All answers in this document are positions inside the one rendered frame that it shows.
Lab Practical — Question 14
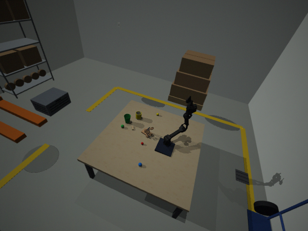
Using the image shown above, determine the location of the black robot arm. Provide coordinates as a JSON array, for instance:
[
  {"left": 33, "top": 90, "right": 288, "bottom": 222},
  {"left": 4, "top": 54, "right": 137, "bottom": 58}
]
[{"left": 163, "top": 104, "right": 197, "bottom": 146}]

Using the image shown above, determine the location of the green cup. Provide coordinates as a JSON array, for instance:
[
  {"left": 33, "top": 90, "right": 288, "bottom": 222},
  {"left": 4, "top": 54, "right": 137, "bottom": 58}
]
[{"left": 124, "top": 114, "right": 131, "bottom": 123}]

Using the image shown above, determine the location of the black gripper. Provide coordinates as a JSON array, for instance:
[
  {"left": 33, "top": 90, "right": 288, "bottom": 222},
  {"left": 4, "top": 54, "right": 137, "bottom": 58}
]
[{"left": 186, "top": 96, "right": 195, "bottom": 112}]

